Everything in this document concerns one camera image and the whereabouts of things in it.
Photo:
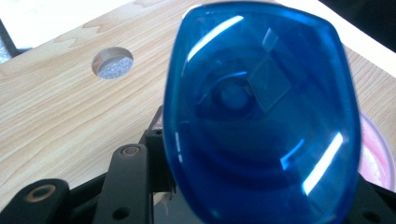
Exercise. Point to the white bottle with blue cap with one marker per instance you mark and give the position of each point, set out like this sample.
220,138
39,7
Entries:
261,124

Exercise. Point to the pink jar with white lid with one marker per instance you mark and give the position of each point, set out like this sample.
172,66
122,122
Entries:
375,155

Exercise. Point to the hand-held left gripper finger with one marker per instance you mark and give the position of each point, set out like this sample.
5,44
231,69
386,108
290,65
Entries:
157,161

